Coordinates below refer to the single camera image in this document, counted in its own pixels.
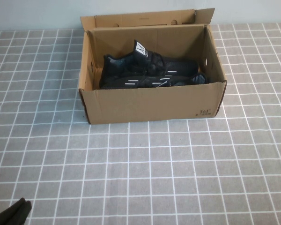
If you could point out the brown cardboard shoe box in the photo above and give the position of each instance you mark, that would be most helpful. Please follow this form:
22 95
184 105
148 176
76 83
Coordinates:
142 105

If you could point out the black mesh sneaker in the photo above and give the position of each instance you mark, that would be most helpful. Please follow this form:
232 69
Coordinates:
154 83
121 65

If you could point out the grey grid tablecloth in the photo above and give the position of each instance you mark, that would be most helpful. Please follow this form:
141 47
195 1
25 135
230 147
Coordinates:
131 175

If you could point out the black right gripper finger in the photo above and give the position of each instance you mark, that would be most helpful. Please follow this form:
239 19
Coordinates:
26 213

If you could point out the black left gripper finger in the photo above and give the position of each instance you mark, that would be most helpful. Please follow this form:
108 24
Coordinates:
17 213

